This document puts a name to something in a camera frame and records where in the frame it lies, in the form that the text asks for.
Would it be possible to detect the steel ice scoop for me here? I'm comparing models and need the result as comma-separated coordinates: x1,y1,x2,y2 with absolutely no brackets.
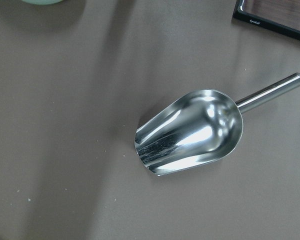
134,72,300,176

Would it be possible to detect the mint green bowl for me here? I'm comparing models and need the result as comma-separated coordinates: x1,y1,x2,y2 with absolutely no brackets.
21,0,63,5

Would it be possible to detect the black framed mirror tray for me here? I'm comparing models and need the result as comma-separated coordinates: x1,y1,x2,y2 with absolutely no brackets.
232,0,300,41

